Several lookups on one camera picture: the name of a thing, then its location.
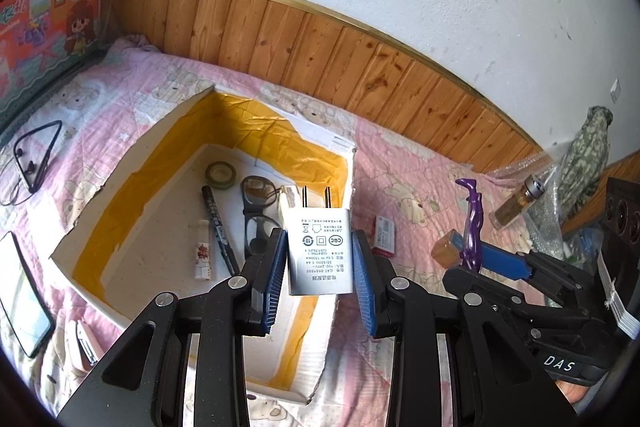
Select green tape roll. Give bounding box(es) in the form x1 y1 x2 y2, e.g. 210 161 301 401
205 161 237 188

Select amber perfume bottle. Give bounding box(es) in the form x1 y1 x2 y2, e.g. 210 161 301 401
491 174 549 230

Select black neckband earphones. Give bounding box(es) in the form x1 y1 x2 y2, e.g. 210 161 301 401
0 119 64 208

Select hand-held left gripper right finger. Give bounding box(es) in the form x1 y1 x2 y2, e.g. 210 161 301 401
351 229 576 427

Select silver nail clipper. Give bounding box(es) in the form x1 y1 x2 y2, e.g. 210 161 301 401
75 321 101 367

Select person's right hand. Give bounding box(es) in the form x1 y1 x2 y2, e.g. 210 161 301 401
552 372 608 415

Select white charger plug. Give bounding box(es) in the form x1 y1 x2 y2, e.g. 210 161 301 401
278 184 353 297

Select small white red box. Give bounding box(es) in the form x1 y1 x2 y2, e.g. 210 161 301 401
371 215 397 255

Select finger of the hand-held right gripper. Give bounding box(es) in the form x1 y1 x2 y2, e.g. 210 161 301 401
442 266 592 349
480 240 597 309

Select purple plastic toy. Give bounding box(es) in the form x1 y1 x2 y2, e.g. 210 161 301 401
456 178 486 272

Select black frame eyeglasses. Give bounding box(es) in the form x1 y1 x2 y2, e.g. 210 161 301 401
239 174 288 260

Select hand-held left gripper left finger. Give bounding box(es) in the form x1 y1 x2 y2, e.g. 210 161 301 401
57 227 288 427

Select wooden wall panel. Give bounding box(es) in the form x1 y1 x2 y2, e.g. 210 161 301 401
111 0 556 175

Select white lip balm red print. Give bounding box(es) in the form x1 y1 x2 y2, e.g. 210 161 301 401
194 219 213 280

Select white cardboard box yellow tape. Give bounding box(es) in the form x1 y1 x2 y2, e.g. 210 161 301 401
48 84 360 408

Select black marker pen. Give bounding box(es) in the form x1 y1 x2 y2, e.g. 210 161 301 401
201 185 241 275

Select black smartphone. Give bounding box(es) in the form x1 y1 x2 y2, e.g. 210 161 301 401
0 231 56 359

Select clear plastic bubble wrap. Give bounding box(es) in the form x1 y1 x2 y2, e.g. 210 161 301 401
492 146 608 268

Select pink washing machine toy box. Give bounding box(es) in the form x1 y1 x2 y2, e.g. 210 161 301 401
0 0 108 128

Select camouflage cloth bundle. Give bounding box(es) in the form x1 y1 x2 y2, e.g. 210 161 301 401
552 105 615 225

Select pink printed blanket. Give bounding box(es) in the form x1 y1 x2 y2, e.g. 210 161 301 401
0 34 601 427

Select small gold blue box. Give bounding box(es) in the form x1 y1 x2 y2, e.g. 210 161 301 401
432 229 466 265

